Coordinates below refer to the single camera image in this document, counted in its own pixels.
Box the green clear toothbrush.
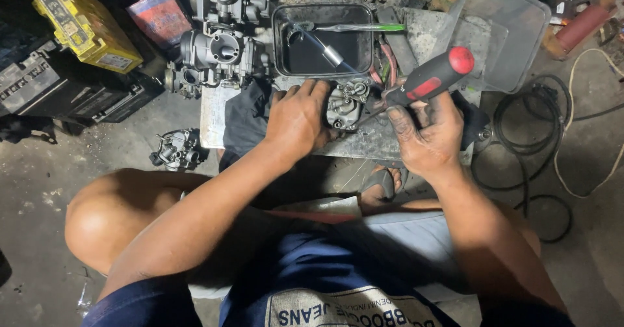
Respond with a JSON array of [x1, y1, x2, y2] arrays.
[[292, 21, 407, 34]]

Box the person's foot in sandal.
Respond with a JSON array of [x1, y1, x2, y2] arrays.
[[359, 164, 409, 210]]

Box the small silver metal cylinder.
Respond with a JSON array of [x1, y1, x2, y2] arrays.
[[323, 45, 345, 68]]

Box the black red handled screwdriver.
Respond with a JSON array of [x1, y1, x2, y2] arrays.
[[352, 46, 475, 134]]

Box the person's blue shorts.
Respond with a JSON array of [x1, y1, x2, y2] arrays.
[[81, 196, 576, 327]]

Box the white paper sheet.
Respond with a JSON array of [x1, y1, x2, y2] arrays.
[[199, 84, 243, 150]]

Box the black coiled cable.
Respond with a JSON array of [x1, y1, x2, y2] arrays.
[[469, 73, 624, 244]]

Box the small grey carburetor body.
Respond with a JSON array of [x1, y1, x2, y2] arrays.
[[325, 77, 374, 132]]

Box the grey flat metal bar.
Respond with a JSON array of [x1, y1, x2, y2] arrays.
[[376, 7, 419, 77]]

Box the clear plastic container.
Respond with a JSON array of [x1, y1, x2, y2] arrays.
[[431, 0, 552, 94]]

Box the small dirty carburetor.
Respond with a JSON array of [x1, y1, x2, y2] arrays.
[[149, 128, 207, 172]]

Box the white cord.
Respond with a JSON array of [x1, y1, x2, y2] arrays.
[[553, 48, 624, 199]]

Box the person's left hand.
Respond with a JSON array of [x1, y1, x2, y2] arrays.
[[264, 79, 340, 160]]

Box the yellow vehicle battery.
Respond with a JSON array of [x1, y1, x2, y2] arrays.
[[24, 0, 144, 74]]

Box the person's left leg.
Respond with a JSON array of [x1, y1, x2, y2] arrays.
[[64, 167, 215, 275]]

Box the row of black batteries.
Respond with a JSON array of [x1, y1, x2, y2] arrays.
[[0, 37, 165, 124]]

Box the black rectangular tray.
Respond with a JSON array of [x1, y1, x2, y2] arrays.
[[271, 3, 375, 78]]

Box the red cylinder roll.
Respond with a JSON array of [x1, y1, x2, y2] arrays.
[[555, 4, 611, 53]]

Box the red wire bundle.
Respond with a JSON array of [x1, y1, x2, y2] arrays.
[[368, 41, 399, 88]]

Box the person's right hand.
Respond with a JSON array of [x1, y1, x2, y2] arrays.
[[386, 91, 465, 181]]

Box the dark grey cloth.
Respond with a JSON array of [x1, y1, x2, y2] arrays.
[[222, 80, 275, 158]]

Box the red blue packet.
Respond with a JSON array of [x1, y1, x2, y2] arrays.
[[126, 0, 193, 51]]

